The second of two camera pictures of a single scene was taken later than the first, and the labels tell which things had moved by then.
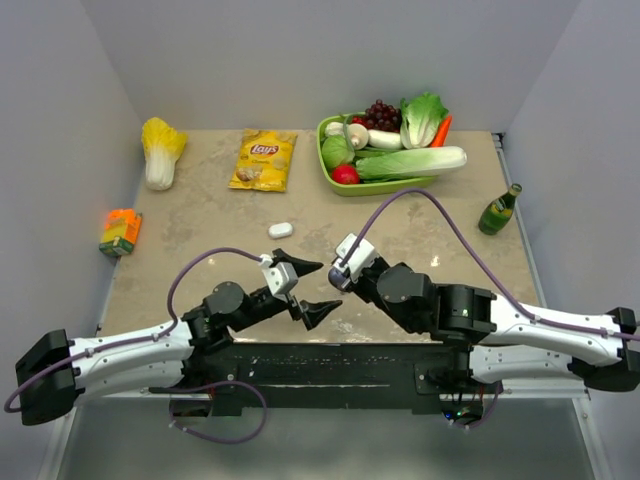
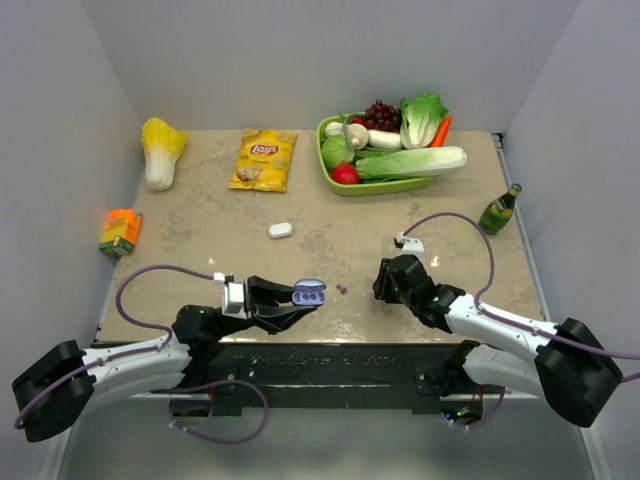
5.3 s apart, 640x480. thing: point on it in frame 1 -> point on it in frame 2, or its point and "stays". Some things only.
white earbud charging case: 280,230 stays
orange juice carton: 121,231 stays
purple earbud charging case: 336,278 -> 309,292
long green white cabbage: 410,162 stays
